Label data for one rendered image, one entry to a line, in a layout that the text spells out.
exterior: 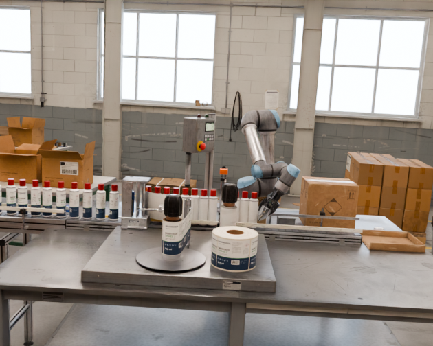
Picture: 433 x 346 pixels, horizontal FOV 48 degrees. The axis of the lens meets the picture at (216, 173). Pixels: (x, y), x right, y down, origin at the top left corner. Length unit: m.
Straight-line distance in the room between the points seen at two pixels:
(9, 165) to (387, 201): 4.00
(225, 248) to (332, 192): 1.07
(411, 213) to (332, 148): 2.41
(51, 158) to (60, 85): 4.83
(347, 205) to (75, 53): 6.58
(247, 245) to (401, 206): 4.05
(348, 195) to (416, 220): 3.11
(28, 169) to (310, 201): 2.43
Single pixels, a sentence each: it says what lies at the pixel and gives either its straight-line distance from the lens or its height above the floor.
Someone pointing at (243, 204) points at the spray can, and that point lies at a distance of 2.74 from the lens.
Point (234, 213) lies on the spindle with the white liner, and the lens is 2.45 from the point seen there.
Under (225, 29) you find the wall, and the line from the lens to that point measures 8.13.
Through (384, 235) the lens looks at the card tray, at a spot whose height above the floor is 0.84.
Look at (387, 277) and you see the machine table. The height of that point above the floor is 0.83.
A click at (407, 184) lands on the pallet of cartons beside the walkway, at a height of 0.68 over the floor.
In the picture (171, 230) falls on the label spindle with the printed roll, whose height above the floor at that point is 1.03.
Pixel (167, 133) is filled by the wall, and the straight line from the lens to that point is 8.30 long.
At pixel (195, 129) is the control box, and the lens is 2.69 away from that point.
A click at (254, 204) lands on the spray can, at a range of 2.74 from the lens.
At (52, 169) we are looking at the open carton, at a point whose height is 0.93.
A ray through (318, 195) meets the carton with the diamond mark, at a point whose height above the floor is 1.05.
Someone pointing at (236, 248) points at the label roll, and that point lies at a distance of 2.09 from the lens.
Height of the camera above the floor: 1.64
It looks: 10 degrees down
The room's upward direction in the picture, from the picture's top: 3 degrees clockwise
